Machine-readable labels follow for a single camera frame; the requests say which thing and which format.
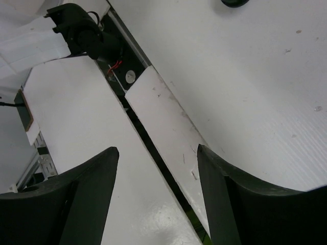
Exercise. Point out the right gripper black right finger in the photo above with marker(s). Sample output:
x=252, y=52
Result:
x=243, y=209

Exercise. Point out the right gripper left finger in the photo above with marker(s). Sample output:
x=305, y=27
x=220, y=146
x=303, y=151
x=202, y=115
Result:
x=70, y=208

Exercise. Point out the yellow hard-shell suitcase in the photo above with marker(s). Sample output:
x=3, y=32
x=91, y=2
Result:
x=234, y=3

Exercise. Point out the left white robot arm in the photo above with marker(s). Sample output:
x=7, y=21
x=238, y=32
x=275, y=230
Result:
x=35, y=32

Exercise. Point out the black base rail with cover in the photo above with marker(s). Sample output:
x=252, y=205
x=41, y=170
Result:
x=163, y=125

